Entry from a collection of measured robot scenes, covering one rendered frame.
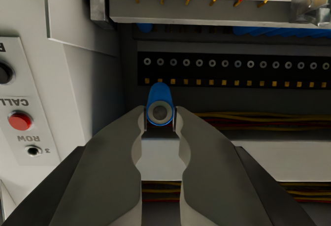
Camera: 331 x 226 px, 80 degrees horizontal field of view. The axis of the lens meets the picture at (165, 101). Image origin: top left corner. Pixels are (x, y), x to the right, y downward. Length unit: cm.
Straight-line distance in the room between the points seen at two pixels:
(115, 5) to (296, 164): 24
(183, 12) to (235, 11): 4
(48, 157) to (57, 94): 7
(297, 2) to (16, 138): 26
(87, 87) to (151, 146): 8
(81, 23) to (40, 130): 10
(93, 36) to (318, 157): 26
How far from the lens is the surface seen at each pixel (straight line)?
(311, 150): 26
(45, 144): 21
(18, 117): 20
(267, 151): 24
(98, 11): 18
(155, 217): 45
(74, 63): 17
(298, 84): 39
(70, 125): 19
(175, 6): 19
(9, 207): 30
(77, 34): 17
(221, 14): 19
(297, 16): 20
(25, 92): 18
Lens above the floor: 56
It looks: 31 degrees up
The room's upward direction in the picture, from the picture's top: 178 degrees counter-clockwise
